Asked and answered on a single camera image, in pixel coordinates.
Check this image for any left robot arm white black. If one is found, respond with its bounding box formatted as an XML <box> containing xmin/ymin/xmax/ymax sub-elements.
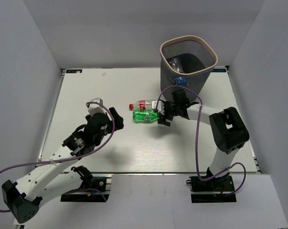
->
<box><xmin>1</xmin><ymin>107</ymin><xmax>124</xmax><ymax>224</ymax></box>

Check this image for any grey mesh waste bin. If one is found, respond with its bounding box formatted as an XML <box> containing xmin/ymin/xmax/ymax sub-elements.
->
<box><xmin>160</xmin><ymin>35</ymin><xmax>218</xmax><ymax>102</ymax></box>

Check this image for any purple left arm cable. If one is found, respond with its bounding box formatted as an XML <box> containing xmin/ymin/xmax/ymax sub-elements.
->
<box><xmin>0</xmin><ymin>101</ymin><xmax>116</xmax><ymax>213</ymax></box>

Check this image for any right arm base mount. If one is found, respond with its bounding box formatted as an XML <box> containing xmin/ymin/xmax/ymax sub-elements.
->
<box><xmin>186</xmin><ymin>175</ymin><xmax>237</xmax><ymax>203</ymax></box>

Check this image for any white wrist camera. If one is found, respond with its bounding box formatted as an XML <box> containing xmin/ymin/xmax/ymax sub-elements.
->
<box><xmin>152</xmin><ymin>100</ymin><xmax>164</xmax><ymax>113</ymax></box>
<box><xmin>86</xmin><ymin>97</ymin><xmax>106</xmax><ymax>117</ymax></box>

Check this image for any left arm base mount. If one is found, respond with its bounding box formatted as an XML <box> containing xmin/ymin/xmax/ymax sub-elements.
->
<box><xmin>60</xmin><ymin>176</ymin><xmax>112</xmax><ymax>203</ymax></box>

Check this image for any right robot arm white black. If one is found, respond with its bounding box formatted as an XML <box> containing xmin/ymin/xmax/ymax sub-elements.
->
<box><xmin>158</xmin><ymin>86</ymin><xmax>249</xmax><ymax>190</ymax></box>

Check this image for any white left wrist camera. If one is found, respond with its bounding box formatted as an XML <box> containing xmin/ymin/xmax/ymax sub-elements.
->
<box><xmin>86</xmin><ymin>97</ymin><xmax>106</xmax><ymax>117</ymax></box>

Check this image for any clear bottle blue label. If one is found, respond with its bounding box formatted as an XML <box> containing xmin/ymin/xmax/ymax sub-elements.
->
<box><xmin>172</xmin><ymin>76</ymin><xmax>189</xmax><ymax>87</ymax></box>

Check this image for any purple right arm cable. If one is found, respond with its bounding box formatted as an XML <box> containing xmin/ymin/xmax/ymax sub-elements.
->
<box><xmin>157</xmin><ymin>85</ymin><xmax>247</xmax><ymax>195</ymax></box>

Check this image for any green bottle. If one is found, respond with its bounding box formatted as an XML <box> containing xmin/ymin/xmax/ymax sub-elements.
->
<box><xmin>133</xmin><ymin>110</ymin><xmax>160</xmax><ymax>123</ymax></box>

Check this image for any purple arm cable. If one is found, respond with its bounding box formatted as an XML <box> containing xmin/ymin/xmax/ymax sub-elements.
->
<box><xmin>157</xmin><ymin>85</ymin><xmax>247</xmax><ymax>195</ymax></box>
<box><xmin>0</xmin><ymin>101</ymin><xmax>116</xmax><ymax>213</ymax></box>

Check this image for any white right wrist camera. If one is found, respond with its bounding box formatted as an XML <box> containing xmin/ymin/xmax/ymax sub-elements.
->
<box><xmin>152</xmin><ymin>100</ymin><xmax>164</xmax><ymax>113</ymax></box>

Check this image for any clear bottle red cap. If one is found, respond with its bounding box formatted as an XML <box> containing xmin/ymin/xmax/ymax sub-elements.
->
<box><xmin>129</xmin><ymin>99</ymin><xmax>157</xmax><ymax>111</ymax></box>

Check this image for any clear bottle yellow label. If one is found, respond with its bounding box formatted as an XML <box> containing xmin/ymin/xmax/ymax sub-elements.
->
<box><xmin>168</xmin><ymin>57</ymin><xmax>185</xmax><ymax>73</ymax></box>

